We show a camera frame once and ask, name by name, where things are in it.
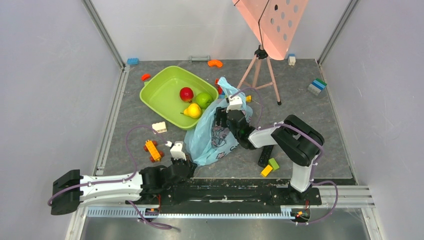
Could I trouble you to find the green fake apple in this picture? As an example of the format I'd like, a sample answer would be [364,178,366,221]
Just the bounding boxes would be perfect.
[195,92,214,109]

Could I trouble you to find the yellow fake fruit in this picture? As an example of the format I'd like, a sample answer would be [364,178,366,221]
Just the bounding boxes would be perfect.
[181,103,203,119]

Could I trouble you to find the light blue printed plastic bag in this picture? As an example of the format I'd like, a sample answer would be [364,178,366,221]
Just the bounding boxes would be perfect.
[184,98,239,166]

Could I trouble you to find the red fake fruit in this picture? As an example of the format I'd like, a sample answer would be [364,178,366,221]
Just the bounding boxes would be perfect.
[179,87,194,103]

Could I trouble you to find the lime green plastic tray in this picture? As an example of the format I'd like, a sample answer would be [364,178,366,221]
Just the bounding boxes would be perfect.
[139,65,219,131]

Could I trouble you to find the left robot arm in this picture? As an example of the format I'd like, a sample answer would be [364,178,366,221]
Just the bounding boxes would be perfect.
[47,158,198,216]

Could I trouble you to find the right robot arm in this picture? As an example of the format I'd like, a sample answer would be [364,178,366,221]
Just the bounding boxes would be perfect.
[214,107,325,204]

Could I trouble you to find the yellow arch toy block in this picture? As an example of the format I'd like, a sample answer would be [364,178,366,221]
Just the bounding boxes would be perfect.
[245,95,252,103]

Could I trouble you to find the orange toy brick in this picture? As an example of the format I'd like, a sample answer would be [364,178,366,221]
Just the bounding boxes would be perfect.
[214,78,223,95]

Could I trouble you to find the yellow red toy car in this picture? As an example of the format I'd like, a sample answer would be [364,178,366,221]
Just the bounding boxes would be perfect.
[143,140,164,163]

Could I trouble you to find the white toy brick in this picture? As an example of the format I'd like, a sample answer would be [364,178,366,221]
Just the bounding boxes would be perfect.
[151,121,168,134]

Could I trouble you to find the black toy microphone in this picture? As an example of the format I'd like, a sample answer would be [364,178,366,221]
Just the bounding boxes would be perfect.
[257,145,274,168]

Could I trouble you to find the orange arch toy block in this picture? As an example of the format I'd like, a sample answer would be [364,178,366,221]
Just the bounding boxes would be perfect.
[207,59,223,68]

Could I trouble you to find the green toy block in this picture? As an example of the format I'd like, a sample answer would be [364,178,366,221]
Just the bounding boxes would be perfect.
[268,158,280,171]

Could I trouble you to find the pink tripod stand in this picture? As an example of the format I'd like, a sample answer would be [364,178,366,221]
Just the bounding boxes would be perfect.
[236,44,282,106]

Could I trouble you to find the white blue small brick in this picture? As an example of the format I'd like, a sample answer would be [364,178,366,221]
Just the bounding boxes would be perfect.
[287,53,296,66]

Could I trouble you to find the red semicircle toy block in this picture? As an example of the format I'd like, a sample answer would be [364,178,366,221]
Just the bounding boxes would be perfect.
[140,73,151,82]

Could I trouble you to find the grey blue green brick stack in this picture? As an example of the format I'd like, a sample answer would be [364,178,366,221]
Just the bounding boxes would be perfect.
[307,78,327,96]

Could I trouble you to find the pink perforated board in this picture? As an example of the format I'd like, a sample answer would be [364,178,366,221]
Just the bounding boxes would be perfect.
[233,0,309,60]

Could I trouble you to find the blue toy brick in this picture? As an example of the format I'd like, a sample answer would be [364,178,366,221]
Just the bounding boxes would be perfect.
[126,57,140,66]

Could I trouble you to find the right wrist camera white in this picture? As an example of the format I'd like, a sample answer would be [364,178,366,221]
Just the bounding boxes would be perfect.
[226,95,243,113]

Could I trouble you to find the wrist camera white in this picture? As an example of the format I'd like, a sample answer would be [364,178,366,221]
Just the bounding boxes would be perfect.
[165,141,187,161]
[226,95,243,113]

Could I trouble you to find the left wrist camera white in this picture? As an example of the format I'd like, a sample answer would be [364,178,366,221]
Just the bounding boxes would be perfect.
[165,141,187,161]

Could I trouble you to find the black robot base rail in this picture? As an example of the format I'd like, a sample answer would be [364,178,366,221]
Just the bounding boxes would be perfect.
[134,178,322,214]

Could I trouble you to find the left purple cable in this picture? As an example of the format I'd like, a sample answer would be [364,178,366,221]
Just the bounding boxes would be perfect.
[47,125,175,230]

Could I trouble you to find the purple cable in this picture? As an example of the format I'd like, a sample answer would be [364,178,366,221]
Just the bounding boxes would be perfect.
[229,87,339,226]
[47,125,175,230]

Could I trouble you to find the grey metal handle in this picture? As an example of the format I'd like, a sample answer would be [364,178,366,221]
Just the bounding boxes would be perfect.
[188,55,211,63]

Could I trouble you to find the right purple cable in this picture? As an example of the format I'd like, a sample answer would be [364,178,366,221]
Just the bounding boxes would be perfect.
[229,87,339,226]

